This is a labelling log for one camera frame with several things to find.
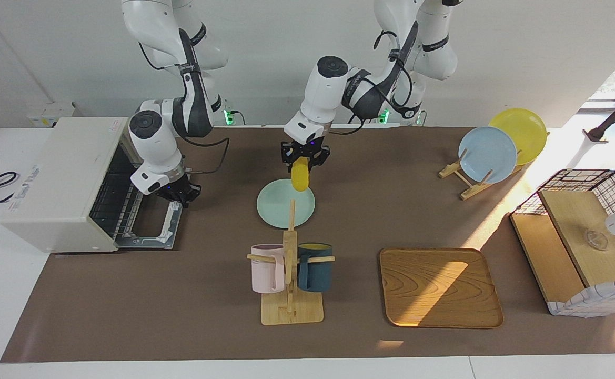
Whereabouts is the yellow corn cob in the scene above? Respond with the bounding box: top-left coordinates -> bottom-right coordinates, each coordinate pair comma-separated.
291,157 -> 311,193

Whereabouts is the teal round plate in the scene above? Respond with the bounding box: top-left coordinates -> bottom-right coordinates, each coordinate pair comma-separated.
256,179 -> 316,229

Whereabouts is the cream white toaster oven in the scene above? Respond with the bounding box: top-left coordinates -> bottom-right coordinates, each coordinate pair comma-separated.
1,117 -> 184,254

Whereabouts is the pink mug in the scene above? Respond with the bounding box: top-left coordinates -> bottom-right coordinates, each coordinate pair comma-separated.
250,244 -> 287,294

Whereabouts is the dark blue mug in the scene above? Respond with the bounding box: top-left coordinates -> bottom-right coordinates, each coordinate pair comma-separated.
297,243 -> 334,293

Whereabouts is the brown table mat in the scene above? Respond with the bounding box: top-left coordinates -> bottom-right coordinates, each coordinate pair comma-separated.
1,126 -> 615,364

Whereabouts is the white socket box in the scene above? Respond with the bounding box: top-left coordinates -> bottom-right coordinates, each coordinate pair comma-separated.
26,101 -> 76,128

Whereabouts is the light wooden plate rack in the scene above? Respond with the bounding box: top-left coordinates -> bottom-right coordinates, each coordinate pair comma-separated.
439,132 -> 550,201

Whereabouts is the light wooden mug rack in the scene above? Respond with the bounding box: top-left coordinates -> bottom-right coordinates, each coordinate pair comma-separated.
247,199 -> 336,326

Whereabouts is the brown wooden tray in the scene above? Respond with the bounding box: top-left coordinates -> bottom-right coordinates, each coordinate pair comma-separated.
379,247 -> 504,330

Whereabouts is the light blue plate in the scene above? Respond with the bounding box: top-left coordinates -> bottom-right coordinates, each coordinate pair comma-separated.
458,126 -> 518,185

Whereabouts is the yellow plate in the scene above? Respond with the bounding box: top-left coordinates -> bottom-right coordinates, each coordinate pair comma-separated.
488,108 -> 549,166

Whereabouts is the narrow light wooden board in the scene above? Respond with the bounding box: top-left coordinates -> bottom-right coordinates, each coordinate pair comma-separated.
510,213 -> 587,304

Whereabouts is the wide light wooden board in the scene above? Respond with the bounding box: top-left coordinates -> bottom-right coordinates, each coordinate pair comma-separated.
539,189 -> 615,288

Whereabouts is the small clear glass piece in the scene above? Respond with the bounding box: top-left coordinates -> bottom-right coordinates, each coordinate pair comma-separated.
585,229 -> 609,251

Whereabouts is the white checked cloth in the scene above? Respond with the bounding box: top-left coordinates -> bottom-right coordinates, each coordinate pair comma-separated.
548,277 -> 615,318

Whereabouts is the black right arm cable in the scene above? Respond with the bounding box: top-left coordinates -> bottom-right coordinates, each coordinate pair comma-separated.
138,29 -> 230,175

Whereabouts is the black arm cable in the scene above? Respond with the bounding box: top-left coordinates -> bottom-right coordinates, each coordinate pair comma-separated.
334,31 -> 414,135
138,29 -> 230,175

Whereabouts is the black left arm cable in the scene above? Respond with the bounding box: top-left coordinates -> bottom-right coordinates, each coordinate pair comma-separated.
334,31 -> 414,135

